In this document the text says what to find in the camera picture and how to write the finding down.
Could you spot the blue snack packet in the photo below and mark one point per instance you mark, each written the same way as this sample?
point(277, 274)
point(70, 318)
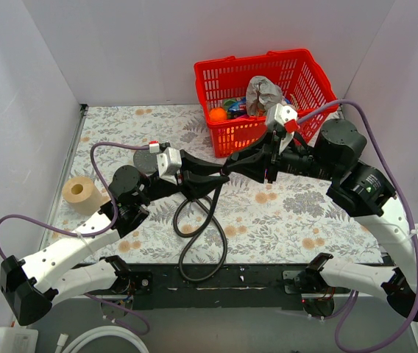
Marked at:
point(238, 107)

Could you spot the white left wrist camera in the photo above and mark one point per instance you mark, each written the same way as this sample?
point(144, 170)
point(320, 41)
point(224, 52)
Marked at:
point(169, 161)

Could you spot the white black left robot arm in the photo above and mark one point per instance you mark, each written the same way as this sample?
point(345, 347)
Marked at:
point(34, 284)

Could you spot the orange fruit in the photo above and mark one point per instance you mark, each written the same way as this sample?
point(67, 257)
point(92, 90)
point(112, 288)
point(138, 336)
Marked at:
point(218, 114)

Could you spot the grey shower head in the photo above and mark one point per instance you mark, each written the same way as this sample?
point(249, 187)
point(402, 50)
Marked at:
point(145, 161)

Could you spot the floral table mat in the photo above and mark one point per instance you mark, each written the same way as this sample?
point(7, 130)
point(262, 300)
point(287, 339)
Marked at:
point(289, 221)

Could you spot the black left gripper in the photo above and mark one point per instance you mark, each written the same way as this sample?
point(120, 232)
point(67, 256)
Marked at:
point(179, 173)

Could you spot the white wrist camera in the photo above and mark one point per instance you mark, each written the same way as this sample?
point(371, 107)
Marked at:
point(169, 161)
point(285, 117)

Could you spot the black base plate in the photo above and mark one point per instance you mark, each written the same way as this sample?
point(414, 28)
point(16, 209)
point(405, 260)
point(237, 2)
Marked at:
point(160, 286)

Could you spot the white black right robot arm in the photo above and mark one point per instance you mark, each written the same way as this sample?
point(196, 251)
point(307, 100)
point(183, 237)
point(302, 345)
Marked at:
point(362, 191)

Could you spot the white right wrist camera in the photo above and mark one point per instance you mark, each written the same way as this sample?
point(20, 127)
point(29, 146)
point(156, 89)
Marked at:
point(285, 117)

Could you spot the red plastic basket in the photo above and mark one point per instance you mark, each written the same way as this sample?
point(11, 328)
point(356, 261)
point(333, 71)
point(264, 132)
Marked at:
point(235, 93)

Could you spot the white box with grey button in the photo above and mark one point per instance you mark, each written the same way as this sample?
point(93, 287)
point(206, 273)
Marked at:
point(18, 340)

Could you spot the aluminium rail frame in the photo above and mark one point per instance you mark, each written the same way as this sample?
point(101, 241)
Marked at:
point(34, 310)

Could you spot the beige tape roll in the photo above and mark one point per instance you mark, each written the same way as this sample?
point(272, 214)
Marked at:
point(81, 194)

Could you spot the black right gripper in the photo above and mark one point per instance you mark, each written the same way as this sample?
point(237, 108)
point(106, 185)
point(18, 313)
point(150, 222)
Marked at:
point(271, 158)

